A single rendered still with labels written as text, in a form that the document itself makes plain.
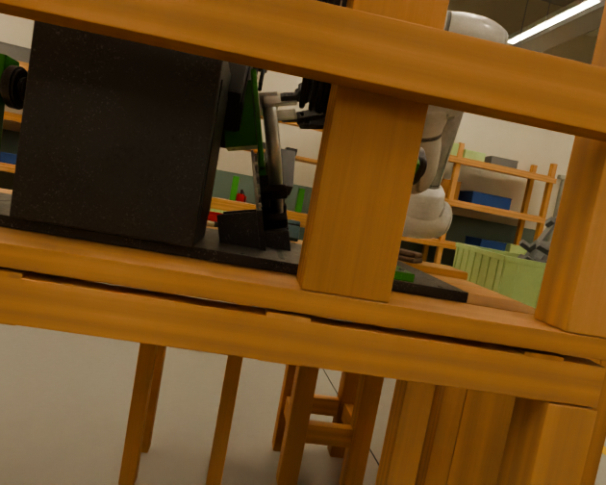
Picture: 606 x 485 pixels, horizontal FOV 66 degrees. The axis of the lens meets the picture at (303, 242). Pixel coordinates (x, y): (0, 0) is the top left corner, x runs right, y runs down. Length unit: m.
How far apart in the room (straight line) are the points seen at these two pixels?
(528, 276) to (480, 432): 0.52
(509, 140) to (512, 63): 7.21
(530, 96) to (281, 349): 0.51
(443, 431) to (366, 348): 0.97
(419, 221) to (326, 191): 1.05
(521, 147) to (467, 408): 6.66
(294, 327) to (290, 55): 0.39
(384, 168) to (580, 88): 0.30
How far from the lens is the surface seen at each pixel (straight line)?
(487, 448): 1.75
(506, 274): 1.63
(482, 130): 7.73
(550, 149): 8.36
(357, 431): 1.82
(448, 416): 1.67
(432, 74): 0.71
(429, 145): 1.12
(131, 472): 1.79
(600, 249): 0.88
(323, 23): 0.69
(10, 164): 6.45
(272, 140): 0.98
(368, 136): 0.72
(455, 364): 0.80
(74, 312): 0.76
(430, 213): 1.72
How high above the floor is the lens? 1.01
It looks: 5 degrees down
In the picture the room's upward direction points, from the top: 10 degrees clockwise
